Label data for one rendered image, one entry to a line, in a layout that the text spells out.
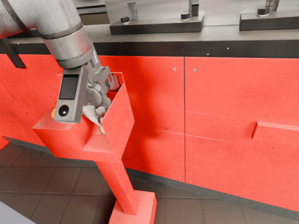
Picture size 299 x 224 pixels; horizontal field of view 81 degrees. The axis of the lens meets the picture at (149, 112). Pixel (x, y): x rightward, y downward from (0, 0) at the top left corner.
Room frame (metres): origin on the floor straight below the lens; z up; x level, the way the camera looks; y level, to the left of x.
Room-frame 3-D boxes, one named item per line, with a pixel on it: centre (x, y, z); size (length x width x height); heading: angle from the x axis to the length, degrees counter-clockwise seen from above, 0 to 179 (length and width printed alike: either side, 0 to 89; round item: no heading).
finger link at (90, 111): (0.38, 0.14, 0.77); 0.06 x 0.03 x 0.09; 163
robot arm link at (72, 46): (0.35, 0.13, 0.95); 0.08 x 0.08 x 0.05
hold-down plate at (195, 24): (0.61, -0.06, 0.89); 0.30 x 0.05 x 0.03; 64
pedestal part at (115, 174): (0.38, 0.17, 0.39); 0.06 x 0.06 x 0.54; 73
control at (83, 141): (0.38, 0.17, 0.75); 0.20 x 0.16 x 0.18; 73
